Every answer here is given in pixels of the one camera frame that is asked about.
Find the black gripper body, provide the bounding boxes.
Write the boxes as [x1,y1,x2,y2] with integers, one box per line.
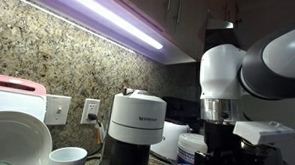
[193,119,250,165]

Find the Lysol wipes canister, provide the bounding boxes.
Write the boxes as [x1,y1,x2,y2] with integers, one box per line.
[176,132,209,165]

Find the white Nespresso coffee machine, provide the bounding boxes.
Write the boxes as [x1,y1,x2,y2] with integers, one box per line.
[100,86,168,165]

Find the wooden upper cabinet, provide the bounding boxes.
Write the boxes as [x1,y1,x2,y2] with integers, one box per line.
[114,0,240,69]

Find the silver range hood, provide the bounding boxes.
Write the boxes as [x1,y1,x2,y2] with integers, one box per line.
[205,18,235,31]

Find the under-cabinet light strip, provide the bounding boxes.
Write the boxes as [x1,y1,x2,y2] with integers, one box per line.
[53,0,166,51]

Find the white ceramic mug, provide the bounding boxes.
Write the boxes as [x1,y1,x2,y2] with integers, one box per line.
[47,145,89,165]

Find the white cutting board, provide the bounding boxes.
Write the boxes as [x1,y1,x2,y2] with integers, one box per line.
[0,87,48,122]

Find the pink cutting board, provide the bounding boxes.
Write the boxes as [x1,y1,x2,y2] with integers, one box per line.
[0,73,48,97]

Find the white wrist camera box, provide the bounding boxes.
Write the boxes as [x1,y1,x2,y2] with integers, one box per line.
[232,118,295,149]

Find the black power plug cord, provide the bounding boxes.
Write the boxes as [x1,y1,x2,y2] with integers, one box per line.
[85,112,108,160]

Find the white wall outlet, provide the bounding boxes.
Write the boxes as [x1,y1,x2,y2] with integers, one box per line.
[80,98,102,126]

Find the white light switch plate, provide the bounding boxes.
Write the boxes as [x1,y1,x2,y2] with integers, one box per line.
[44,93,73,127]

